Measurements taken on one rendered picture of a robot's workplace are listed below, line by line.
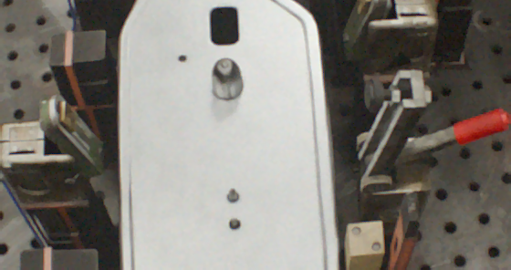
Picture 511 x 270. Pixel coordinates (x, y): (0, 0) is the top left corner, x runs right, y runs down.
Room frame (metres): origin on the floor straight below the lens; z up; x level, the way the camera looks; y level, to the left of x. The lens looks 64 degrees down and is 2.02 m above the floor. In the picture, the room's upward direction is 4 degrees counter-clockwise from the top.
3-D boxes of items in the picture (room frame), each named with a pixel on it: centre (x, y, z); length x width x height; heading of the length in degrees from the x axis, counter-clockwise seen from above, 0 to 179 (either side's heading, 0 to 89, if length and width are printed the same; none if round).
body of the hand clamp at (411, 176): (0.41, -0.14, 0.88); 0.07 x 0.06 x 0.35; 89
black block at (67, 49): (0.61, 0.19, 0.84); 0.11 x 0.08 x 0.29; 89
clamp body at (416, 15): (0.59, -0.17, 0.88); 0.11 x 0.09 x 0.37; 89
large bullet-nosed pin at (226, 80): (0.54, 0.02, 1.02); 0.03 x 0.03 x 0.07
